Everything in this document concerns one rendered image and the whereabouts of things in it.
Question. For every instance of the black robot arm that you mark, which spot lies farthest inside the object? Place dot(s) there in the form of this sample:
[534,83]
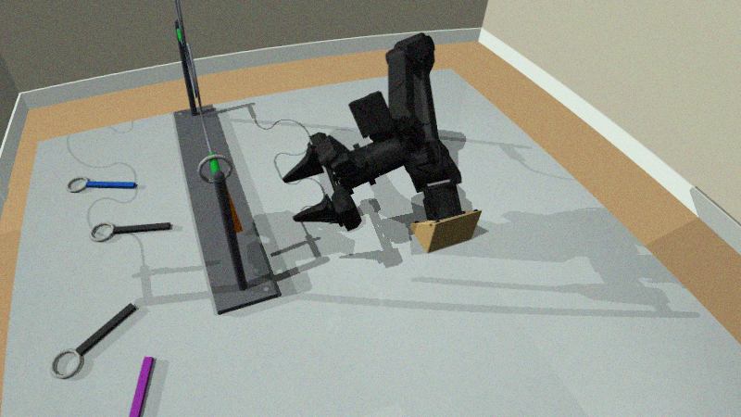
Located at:
[403,134]

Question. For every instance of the grey loop tool with dark grey handle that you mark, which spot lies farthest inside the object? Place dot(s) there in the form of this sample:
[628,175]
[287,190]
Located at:
[91,341]
[131,229]

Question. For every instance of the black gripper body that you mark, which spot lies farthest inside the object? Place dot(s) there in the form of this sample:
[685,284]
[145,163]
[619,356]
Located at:
[343,204]

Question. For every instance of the purple flat bar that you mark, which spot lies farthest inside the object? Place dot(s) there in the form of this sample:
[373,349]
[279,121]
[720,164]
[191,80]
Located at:
[142,384]

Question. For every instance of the orange-brown handle with grey loop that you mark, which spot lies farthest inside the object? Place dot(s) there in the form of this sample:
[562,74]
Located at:
[237,225]

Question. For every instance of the blue-handled grey ring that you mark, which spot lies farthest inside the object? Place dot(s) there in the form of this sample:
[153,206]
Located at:
[121,185]

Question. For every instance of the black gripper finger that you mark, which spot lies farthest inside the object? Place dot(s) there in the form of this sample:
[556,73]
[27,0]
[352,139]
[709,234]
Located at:
[306,167]
[321,212]

